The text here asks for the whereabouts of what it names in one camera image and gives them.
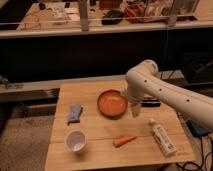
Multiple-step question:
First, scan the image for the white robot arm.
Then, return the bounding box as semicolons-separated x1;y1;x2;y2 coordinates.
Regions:
125;59;213;131

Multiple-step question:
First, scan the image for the black marker pen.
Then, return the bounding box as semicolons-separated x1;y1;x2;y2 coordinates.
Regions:
141;98;161;107

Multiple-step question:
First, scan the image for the orange round plate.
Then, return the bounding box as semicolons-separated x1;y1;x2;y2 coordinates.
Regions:
97;90;128;117

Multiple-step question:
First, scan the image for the orange carrot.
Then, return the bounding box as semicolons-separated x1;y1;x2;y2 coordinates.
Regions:
113;135;136;148

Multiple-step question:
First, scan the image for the white glue bottle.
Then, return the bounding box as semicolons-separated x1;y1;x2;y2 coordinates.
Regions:
149;118;176;157

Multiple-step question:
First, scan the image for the blue folded cloth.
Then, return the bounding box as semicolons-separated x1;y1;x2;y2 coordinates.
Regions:
67;104;83;124

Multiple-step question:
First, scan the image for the blue box at right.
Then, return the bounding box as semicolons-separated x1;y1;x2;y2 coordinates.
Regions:
186;120;211;137

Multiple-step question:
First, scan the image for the white paper cup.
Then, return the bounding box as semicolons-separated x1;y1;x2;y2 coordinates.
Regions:
65;131;86;154

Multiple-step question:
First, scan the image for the black bag on shelf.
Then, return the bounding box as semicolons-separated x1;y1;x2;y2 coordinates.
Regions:
101;10;124;25

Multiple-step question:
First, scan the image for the red object on shelf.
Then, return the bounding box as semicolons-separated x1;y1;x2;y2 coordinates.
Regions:
124;4;145;23

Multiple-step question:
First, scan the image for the black floor cable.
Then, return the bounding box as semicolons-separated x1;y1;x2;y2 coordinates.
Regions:
175;136;213;171

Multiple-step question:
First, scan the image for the metal railing post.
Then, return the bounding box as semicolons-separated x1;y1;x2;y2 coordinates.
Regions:
78;0;89;31

